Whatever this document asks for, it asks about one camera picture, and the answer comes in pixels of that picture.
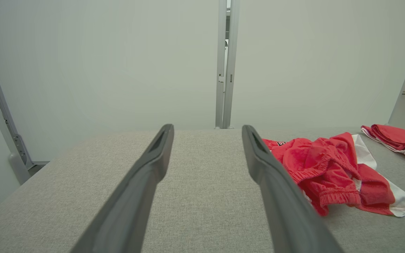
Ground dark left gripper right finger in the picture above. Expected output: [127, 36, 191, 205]
[242, 125, 343, 253]

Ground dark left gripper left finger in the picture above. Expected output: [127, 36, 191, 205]
[71, 124, 175, 253]

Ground red shorts with white panels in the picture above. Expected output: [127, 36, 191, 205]
[262, 132, 405, 217]

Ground red shirt with white stripes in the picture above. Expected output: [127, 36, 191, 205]
[361, 124, 405, 170]

